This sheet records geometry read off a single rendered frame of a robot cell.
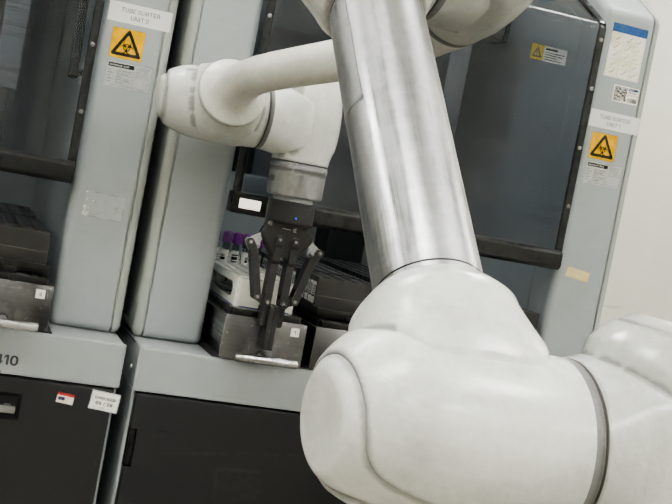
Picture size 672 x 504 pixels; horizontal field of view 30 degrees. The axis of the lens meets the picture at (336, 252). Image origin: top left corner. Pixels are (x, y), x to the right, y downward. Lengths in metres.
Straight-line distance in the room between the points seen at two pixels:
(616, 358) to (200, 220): 1.10
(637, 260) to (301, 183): 1.87
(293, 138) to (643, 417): 0.99
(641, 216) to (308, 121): 1.88
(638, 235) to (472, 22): 2.23
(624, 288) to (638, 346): 2.57
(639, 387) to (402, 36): 0.43
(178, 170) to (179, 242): 0.12
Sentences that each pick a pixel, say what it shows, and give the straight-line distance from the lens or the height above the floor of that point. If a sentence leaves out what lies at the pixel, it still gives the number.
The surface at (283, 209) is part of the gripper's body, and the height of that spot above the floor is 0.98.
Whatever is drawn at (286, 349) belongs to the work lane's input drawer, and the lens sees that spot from 2.01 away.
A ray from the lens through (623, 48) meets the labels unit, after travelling 2.32.
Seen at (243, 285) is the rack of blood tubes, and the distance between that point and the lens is 2.01.
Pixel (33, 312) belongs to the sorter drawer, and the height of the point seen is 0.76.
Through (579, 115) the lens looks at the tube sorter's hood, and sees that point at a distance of 2.26.
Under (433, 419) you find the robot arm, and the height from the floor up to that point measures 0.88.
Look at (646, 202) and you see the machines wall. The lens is 3.65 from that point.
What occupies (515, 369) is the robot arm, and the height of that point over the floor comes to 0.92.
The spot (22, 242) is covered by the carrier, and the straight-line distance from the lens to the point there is 2.00.
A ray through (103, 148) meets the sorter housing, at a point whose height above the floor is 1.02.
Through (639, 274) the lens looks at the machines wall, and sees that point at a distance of 3.66.
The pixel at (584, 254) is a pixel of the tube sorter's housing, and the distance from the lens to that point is 2.30.
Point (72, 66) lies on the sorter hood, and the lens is 2.00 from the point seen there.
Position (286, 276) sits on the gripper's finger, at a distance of 1.96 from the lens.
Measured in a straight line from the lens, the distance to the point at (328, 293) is 2.10.
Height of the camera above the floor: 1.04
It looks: 3 degrees down
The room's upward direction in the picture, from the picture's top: 11 degrees clockwise
